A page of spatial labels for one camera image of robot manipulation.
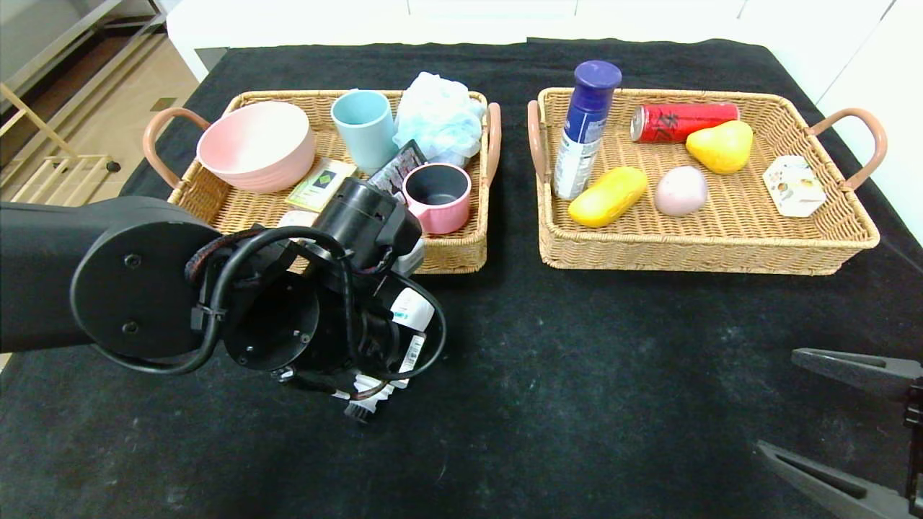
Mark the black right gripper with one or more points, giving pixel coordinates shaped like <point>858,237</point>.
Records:
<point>914,417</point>

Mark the black cosmetic tube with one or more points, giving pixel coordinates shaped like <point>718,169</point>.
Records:
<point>396,169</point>

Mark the blue capped spray can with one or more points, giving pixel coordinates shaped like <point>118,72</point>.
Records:
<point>580,144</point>

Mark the wicker basket with food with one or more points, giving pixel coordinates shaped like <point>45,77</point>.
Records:
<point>721,238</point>

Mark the pink toy saucepan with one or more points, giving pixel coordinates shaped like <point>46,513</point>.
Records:
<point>436,198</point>

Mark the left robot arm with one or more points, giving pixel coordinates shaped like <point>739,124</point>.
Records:
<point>108,274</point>

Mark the pale pink egg shaped food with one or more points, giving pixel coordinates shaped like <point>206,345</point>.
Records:
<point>681,192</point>

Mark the light wooden rack on wheels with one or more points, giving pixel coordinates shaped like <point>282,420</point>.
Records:
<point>112,166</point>

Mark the long yellow fruit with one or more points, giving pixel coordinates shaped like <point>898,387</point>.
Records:
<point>609,196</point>

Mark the pink bottle white cap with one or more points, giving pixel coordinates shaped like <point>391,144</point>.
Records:
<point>297,218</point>

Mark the teal plastic cup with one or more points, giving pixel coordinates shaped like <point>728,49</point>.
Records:
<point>364,133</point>

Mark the grey metal shelf unit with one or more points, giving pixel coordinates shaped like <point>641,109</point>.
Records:
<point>43,29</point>

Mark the green soap box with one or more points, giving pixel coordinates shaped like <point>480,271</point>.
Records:
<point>321,184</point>

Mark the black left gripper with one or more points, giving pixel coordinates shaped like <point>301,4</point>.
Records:
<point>413,355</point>

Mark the black tablecloth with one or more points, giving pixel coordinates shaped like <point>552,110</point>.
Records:
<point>577,396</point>

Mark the white brush applicator bottle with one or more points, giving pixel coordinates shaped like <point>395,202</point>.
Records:
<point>412,308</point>

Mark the red soda can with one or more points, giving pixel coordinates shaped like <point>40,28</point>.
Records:
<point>674,122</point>

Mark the small white carton box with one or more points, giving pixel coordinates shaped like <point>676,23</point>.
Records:
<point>793,187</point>

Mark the pink bowl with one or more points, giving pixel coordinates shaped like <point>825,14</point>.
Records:
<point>252,148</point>

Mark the light blue bath pouf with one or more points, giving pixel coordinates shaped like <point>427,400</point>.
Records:
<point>440,119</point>

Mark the wicker basket with toiletries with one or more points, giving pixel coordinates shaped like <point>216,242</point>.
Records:
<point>461,245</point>

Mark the yellow pear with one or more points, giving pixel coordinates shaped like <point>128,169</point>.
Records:
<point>720,148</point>

